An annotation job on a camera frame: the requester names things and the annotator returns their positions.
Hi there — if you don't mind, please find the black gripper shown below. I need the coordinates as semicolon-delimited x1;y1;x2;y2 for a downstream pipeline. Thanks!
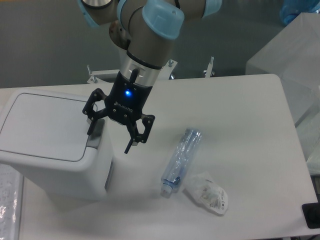
82;71;156;155

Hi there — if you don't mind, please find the white push-lid trash can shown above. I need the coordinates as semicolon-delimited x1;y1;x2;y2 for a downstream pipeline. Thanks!
0;88;113;201

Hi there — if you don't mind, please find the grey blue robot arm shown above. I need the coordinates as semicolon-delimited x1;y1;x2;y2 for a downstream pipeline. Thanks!
78;0;222;146

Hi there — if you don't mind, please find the crushed clear plastic bottle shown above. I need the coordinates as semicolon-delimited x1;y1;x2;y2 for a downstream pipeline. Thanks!
160;128;202;198

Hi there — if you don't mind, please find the crumpled clear plastic wrapper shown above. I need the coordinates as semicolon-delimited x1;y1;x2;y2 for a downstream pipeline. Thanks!
183;171;229;216

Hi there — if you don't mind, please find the clear plastic sheet document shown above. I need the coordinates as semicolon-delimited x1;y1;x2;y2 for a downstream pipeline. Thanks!
0;164;24;240

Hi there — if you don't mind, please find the translucent plastic storage box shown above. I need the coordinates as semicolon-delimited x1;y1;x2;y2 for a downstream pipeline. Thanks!
245;13;320;176

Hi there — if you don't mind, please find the blue water jug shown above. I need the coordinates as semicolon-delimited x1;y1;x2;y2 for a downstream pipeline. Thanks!
279;0;320;26

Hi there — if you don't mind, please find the black device at edge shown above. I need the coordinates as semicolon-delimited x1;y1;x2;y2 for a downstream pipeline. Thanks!
302;202;320;229

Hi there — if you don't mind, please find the white pedestal base bracket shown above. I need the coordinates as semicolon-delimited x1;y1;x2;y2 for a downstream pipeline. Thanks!
87;56;215;84

